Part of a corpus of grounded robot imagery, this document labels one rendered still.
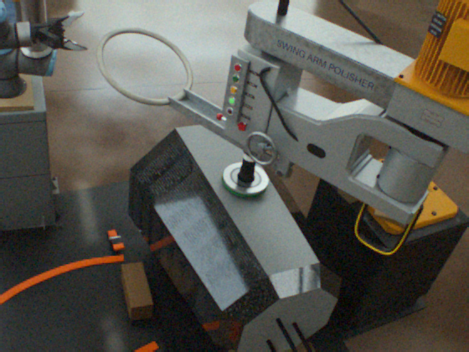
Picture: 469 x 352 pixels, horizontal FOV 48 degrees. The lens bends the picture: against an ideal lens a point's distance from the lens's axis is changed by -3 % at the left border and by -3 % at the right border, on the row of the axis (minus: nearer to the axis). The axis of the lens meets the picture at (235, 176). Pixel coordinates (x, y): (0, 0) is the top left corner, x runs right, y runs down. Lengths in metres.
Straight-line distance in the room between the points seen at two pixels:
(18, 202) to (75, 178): 0.61
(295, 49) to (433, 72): 0.50
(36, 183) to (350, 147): 1.87
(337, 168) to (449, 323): 1.70
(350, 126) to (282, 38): 0.40
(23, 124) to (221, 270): 1.32
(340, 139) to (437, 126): 0.39
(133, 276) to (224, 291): 0.85
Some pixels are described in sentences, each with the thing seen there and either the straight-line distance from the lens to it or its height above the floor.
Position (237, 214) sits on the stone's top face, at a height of 0.83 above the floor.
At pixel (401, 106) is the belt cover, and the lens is 1.84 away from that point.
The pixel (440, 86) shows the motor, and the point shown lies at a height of 1.74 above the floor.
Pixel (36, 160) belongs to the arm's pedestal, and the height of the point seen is 0.53.
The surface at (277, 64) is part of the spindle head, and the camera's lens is 2.05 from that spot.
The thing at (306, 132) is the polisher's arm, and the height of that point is 1.34.
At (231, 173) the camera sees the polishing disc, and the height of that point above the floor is 0.89.
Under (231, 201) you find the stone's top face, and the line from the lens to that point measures 2.46.
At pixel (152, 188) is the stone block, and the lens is 2.75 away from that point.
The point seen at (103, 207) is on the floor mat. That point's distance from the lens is 3.54.
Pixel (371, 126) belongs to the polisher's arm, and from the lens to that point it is 1.94.
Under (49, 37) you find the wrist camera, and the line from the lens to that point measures 2.03.
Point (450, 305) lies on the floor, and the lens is 3.62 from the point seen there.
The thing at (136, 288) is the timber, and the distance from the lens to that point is 2.96.
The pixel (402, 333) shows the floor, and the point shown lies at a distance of 3.33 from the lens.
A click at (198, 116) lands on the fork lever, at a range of 2.45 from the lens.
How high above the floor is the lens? 2.48
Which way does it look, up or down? 39 degrees down
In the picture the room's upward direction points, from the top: 12 degrees clockwise
